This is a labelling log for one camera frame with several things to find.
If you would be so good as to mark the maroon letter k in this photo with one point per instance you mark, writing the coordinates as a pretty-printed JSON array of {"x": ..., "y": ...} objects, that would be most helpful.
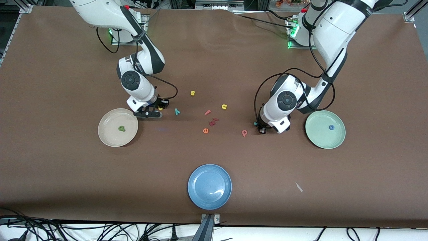
[{"x": 211, "y": 123}]

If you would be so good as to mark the aluminium frame profile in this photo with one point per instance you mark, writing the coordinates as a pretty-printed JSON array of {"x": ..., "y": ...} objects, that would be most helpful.
[
  {"x": 26, "y": 9},
  {"x": 409, "y": 16}
]

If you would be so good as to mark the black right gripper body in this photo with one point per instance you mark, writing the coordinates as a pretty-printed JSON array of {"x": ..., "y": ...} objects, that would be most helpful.
[{"x": 161, "y": 102}]

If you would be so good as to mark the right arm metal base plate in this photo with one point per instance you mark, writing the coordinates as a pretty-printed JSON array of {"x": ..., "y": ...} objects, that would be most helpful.
[{"x": 115, "y": 42}]

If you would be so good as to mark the white paper scrap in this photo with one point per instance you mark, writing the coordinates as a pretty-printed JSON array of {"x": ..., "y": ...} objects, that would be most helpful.
[{"x": 298, "y": 186}]

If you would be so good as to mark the beige brown plate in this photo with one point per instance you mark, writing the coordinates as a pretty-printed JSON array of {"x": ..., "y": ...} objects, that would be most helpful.
[{"x": 115, "y": 137}]

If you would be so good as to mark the brown paper table cover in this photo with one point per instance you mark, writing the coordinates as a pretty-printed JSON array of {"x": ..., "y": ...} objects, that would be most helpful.
[{"x": 214, "y": 67}]

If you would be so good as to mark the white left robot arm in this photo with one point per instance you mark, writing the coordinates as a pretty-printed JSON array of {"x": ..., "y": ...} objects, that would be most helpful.
[{"x": 331, "y": 30}]

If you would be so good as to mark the orange artificial flowers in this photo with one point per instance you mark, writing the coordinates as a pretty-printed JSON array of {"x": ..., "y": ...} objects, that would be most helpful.
[{"x": 287, "y": 2}]

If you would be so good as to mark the pale green plate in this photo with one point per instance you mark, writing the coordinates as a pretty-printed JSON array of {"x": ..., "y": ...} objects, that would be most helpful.
[{"x": 321, "y": 137}]

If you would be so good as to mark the blue plate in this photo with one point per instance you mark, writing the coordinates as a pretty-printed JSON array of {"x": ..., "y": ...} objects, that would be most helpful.
[{"x": 209, "y": 186}]

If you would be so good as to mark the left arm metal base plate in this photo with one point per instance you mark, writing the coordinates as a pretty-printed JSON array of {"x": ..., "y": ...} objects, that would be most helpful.
[{"x": 291, "y": 47}]

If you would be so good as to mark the grey metal camera pole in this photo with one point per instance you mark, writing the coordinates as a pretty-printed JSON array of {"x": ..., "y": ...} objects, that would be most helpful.
[{"x": 205, "y": 231}]

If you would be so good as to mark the green letter a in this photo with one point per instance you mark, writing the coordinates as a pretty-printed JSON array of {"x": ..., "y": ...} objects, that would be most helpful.
[{"x": 122, "y": 129}]

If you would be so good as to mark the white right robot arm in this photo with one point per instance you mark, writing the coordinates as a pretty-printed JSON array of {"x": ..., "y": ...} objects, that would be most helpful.
[{"x": 147, "y": 53}]

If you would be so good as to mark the grey power strip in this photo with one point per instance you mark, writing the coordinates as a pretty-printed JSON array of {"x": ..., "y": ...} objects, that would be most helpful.
[{"x": 217, "y": 5}]

